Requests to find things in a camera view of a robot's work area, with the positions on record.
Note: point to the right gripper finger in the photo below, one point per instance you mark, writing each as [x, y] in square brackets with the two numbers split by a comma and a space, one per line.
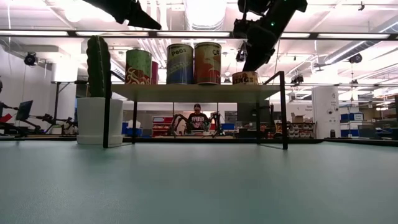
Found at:
[258, 60]

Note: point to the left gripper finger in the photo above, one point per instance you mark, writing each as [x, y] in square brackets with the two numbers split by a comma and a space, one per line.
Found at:
[143, 20]

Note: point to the yellow-green label can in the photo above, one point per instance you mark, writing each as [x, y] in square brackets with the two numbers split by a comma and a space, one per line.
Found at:
[138, 67]

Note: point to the corn can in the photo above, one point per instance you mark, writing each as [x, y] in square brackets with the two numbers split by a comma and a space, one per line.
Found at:
[206, 67]

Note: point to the pink chicken soup can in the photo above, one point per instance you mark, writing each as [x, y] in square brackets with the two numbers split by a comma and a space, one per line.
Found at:
[155, 73]

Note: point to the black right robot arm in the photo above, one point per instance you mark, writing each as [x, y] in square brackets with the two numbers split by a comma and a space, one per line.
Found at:
[289, 9]

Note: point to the black background robot arm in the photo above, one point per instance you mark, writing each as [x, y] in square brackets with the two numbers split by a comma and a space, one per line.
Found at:
[178, 121]
[217, 123]

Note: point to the wooden shelf black legs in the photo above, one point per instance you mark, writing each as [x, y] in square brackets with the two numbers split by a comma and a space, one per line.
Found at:
[202, 93]

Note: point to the black ceiling spotlight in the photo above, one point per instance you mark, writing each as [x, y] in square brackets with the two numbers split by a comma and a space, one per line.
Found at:
[297, 79]
[240, 56]
[355, 58]
[31, 59]

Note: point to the black bar with LED strips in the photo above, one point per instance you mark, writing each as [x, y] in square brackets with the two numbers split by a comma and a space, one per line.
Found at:
[186, 34]

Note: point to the green cactus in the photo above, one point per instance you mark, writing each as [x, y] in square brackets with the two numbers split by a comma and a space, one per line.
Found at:
[98, 68]

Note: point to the small cardboard box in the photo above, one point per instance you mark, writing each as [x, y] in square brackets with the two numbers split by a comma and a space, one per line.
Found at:
[298, 118]

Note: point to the white pillar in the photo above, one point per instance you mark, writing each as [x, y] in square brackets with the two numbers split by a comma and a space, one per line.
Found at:
[325, 105]

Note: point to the person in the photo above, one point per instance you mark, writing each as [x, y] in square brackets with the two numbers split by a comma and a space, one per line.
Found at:
[197, 119]

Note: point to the red storage bin rack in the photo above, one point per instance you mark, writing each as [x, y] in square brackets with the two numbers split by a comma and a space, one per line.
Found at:
[163, 124]

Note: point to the blue storage bin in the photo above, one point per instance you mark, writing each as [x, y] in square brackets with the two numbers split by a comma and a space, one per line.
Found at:
[136, 132]

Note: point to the white plant pot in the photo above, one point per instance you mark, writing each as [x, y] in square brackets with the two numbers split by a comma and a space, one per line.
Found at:
[90, 121]

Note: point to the black tilted monitor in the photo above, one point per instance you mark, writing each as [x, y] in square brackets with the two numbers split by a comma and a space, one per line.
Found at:
[24, 110]

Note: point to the green table mat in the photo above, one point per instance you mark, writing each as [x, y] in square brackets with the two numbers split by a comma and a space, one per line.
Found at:
[199, 193]

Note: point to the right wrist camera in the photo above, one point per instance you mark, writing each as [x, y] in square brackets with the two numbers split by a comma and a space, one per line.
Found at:
[241, 29]

